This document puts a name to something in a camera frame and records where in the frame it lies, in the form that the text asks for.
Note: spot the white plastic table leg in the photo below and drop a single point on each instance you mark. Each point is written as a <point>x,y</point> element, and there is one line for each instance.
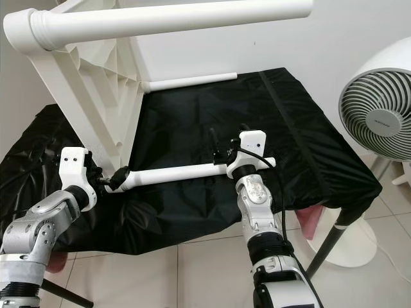
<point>189,81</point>
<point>180,174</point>
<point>180,18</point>

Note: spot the black metal table leg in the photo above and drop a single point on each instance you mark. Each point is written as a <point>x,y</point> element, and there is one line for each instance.
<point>67,294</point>
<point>327,249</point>

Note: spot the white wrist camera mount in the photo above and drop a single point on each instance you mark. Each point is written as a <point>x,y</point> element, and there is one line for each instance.
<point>76,163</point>
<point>252,151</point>

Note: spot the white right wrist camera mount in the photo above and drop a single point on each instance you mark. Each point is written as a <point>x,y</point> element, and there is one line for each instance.
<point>252,151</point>

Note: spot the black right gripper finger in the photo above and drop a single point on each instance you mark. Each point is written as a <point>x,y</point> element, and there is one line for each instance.
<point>214,142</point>
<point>244,129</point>

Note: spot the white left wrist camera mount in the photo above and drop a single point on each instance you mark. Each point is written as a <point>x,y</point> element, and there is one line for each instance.
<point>76,163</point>

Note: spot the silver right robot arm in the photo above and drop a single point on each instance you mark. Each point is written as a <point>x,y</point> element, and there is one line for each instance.
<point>260,215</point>

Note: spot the white plastic children tabletop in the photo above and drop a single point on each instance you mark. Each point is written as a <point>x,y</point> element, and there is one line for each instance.
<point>96,90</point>

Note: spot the white pedestal fan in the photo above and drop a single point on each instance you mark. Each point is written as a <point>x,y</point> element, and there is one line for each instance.
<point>379,102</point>

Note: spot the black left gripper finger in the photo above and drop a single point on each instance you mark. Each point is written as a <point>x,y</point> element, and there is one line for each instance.
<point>121,176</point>

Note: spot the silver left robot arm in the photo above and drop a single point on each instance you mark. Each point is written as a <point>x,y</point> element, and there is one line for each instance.
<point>38,234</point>

